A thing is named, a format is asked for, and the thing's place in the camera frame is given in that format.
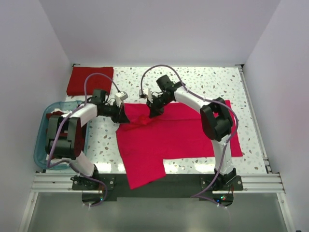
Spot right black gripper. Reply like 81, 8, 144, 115
146, 94, 172, 119

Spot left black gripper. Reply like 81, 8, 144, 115
100, 101, 130, 124

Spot bright pink-red t-shirt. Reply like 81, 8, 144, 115
115, 100, 243, 190

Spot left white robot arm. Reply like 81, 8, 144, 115
45, 89, 129, 189

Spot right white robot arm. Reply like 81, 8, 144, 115
140, 75, 239, 190

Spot dark red clothes in basket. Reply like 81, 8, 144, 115
45, 113, 86, 147

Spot folded dark red t-shirt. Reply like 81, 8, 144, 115
66, 66, 114, 96

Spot white cloth in basket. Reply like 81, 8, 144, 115
51, 108, 71, 115

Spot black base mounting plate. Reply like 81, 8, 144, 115
71, 173, 244, 202

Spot teal plastic basket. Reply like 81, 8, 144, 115
33, 101, 90, 170

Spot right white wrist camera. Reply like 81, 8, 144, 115
139, 88, 153, 102

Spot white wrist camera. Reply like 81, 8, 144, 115
139, 88, 153, 102
114, 91, 128, 104

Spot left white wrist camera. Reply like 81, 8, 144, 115
114, 91, 128, 104

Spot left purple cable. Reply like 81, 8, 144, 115
47, 72, 121, 207

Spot aluminium frame rail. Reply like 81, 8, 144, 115
30, 173, 73, 193

